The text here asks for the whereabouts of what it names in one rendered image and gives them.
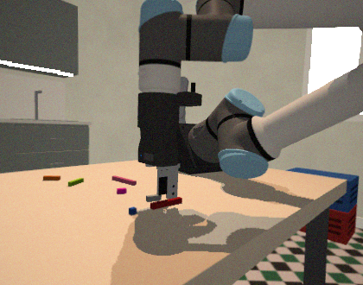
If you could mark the pink rod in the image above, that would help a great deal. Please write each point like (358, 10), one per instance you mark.
(124, 180)

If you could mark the orange rod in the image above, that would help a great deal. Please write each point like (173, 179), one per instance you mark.
(51, 178)

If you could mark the lime green rod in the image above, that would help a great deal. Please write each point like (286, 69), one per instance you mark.
(75, 182)

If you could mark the short magenta rod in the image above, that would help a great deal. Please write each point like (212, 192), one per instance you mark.
(121, 190)

